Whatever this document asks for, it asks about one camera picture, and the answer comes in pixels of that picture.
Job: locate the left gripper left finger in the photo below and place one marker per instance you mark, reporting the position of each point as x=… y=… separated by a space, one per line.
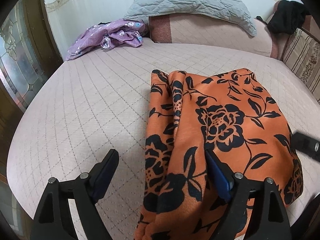
x=53 y=218

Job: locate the purple floral garment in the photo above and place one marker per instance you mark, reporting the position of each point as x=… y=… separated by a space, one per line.
x=108 y=36

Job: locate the pink quilted mattress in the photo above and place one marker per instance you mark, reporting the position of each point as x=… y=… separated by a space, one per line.
x=100 y=101

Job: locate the pink bolster cushion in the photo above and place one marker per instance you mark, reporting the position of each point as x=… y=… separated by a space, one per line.
x=203 y=30

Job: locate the wooden glass-panel door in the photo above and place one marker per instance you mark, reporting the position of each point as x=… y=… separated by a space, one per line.
x=29 y=57

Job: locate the striped floral cushion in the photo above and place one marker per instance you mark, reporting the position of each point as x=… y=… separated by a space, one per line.
x=301 y=56

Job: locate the grey quilted pillow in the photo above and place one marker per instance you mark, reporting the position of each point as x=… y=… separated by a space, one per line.
x=232 y=11

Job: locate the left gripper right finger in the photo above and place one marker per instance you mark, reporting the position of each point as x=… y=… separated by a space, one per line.
x=268 y=218

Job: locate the orange black floral cloth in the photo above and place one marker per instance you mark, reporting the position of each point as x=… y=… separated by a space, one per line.
x=231 y=114

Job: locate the black garment on headboard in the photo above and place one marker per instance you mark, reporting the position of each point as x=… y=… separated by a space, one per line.
x=287 y=17

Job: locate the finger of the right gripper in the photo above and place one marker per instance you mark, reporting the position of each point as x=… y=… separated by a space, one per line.
x=306 y=144

